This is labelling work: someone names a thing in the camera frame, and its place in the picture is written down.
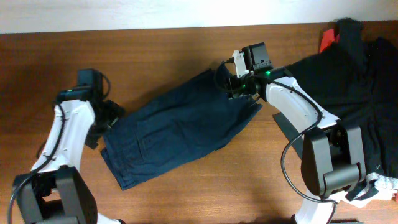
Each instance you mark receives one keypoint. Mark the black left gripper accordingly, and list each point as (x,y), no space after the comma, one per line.
(117,110)

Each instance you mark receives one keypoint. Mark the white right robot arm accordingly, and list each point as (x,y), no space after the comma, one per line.
(332,153)

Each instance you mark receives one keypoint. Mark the navy blue shorts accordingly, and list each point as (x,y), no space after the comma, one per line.
(177,127)

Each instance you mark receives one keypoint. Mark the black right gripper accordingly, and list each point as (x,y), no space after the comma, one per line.
(234,87)

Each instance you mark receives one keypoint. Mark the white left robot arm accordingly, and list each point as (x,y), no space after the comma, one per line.
(54,191)

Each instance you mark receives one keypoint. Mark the dark green garment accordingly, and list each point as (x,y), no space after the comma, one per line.
(339,81)

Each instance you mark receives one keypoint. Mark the red cloth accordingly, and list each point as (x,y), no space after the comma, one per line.
(328,38)

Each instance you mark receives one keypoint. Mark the black garment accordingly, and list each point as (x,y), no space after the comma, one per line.
(383,67)

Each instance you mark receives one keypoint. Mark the white grey garment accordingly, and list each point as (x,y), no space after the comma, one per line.
(374,187)

